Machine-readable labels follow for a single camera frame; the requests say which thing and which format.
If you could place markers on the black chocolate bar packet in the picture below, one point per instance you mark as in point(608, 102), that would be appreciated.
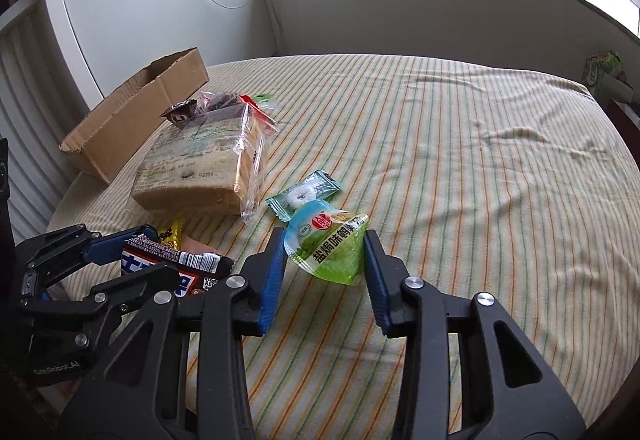
point(165, 260)

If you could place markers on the cardboard box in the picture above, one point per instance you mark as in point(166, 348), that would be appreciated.
point(125, 120)

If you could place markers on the green jelly pouch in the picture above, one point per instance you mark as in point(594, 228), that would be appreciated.
point(325, 245)

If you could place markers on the dark candy wrapper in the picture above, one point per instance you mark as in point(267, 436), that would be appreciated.
point(179, 113)

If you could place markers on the dark wooden furniture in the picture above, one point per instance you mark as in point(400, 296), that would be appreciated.
point(625, 120)

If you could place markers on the sliced bread loaf bag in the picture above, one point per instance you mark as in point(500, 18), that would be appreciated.
point(190, 165)

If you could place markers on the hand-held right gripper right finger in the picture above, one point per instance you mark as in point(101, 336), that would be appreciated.
point(376, 280)

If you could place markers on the clear red-edged pastry packet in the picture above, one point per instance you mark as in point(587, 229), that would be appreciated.
point(220, 101)

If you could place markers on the green printed box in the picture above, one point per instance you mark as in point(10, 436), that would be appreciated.
point(605, 70)

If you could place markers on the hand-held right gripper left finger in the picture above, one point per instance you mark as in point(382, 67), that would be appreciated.
point(270, 277)

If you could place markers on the yellow snack packet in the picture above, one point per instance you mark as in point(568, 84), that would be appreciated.
point(171, 234)

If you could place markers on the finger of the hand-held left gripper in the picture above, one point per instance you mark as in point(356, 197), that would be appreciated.
point(130, 287)
point(115, 247)

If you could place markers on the small light green candy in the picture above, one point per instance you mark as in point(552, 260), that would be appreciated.
point(262, 98)

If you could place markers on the teal snack packet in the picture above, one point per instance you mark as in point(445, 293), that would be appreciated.
point(300, 192)

